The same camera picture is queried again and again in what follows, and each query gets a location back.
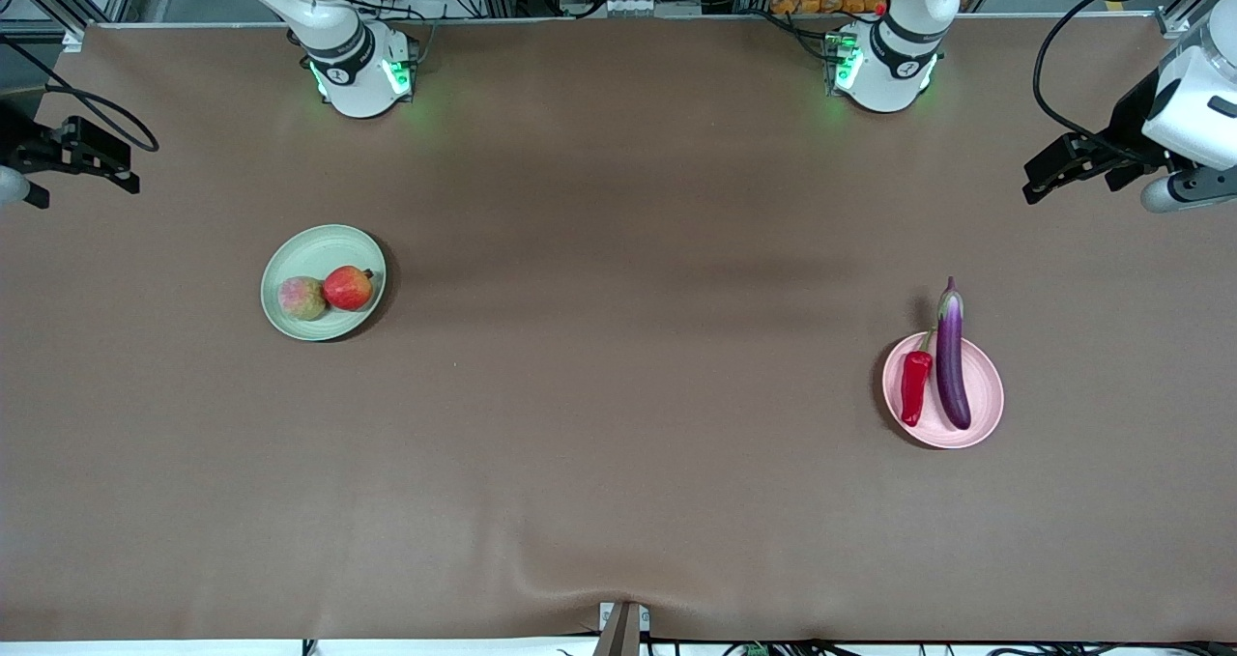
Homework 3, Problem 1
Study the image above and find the grey camera stand post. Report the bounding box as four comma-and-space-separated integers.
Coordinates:
593, 601, 651, 656

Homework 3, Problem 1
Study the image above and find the pink round plate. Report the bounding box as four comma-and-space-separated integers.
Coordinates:
881, 331, 1005, 450

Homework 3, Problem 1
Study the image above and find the red chili pepper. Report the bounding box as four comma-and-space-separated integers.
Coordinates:
900, 328, 936, 428

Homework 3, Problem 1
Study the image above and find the pale green round plate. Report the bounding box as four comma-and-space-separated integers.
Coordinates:
261, 223, 388, 341

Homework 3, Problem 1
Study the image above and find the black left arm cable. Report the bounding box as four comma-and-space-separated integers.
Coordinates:
1031, 0, 1190, 145

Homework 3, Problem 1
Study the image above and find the brown table mat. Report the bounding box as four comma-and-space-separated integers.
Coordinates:
0, 14, 1237, 643

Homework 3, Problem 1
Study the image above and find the pale yellow-pink apple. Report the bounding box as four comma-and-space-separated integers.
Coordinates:
278, 275, 328, 322

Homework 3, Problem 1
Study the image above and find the long purple eggplant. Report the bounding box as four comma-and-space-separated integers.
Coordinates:
935, 276, 972, 432

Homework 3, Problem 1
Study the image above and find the red apple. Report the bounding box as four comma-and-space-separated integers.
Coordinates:
323, 266, 375, 312

